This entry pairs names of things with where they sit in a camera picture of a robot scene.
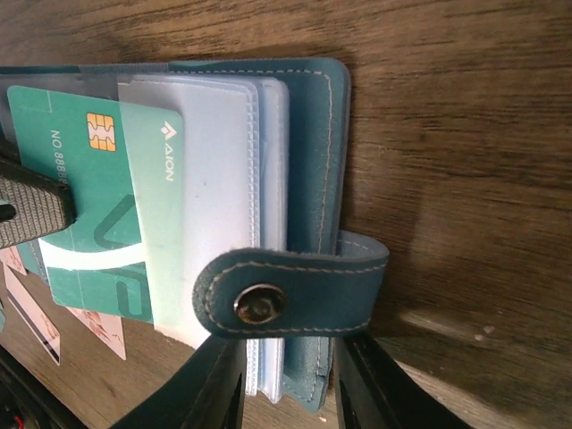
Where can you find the blue leather card holder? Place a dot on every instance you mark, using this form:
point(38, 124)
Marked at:
point(261, 255)

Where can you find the white card red pattern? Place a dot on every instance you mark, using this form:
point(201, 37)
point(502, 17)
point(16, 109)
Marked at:
point(107, 328)

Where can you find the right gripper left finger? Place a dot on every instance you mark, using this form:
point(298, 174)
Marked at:
point(206, 392)

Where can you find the teal vertical card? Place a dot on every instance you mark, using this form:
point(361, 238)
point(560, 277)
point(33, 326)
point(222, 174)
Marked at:
point(122, 160)

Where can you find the white card black stripe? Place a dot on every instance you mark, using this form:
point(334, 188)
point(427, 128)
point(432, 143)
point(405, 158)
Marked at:
point(33, 315)

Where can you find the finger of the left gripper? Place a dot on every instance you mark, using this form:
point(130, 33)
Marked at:
point(34, 203)

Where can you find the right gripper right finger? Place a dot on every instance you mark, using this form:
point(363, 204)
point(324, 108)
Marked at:
point(372, 391)

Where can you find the black aluminium frame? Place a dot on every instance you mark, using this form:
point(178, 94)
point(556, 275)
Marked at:
point(44, 409)

